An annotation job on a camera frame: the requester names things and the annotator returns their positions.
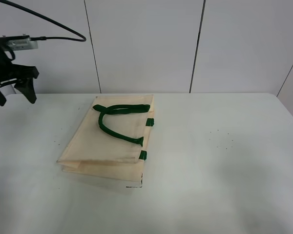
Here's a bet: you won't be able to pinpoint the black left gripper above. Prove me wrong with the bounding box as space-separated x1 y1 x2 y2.
0 38 39 106

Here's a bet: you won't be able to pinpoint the cream linen bag green handles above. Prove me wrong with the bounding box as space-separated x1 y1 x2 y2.
57 95 154 187

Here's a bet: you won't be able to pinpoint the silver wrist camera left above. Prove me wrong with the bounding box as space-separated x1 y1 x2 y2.
5 35 38 51

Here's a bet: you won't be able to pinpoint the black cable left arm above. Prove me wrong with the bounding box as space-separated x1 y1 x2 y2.
0 0 87 42

